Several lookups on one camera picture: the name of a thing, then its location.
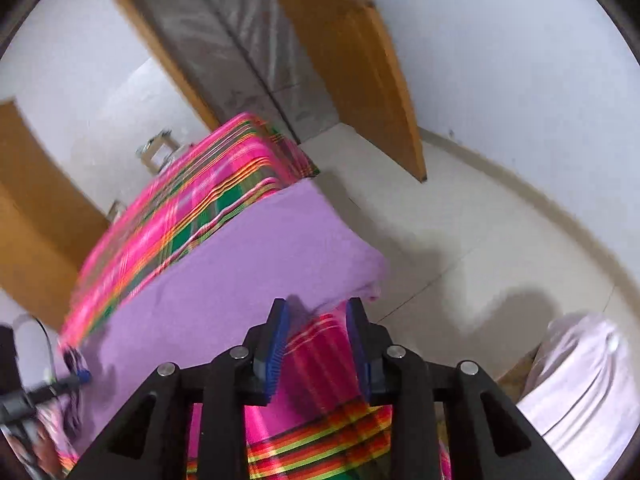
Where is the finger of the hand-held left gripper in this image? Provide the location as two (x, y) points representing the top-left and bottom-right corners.
(36, 370), (93, 405)

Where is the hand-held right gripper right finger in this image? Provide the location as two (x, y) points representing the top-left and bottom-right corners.
(345, 297), (576, 480)

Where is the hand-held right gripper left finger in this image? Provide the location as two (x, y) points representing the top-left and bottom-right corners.
(65, 297), (292, 480)

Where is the purple fleece towel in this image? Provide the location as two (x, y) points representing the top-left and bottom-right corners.
(52, 179), (391, 471)

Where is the wooden wardrobe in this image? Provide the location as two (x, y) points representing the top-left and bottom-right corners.
(0, 100), (111, 331)

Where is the pink green plaid bedsheet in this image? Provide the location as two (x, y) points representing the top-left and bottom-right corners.
(57, 112), (451, 480)

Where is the white striped cloth bundle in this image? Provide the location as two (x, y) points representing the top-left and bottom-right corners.
(515, 312), (633, 480)

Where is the labelled cardboard box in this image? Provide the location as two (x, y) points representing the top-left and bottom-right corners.
(135, 130), (180, 176)

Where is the wooden door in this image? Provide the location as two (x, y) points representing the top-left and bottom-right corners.
(252, 0), (428, 183)

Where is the clear plastic door curtain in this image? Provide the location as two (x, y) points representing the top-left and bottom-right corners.
(127, 0), (341, 143)

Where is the wooden door frame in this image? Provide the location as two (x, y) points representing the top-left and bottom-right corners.
(102, 0), (221, 131)

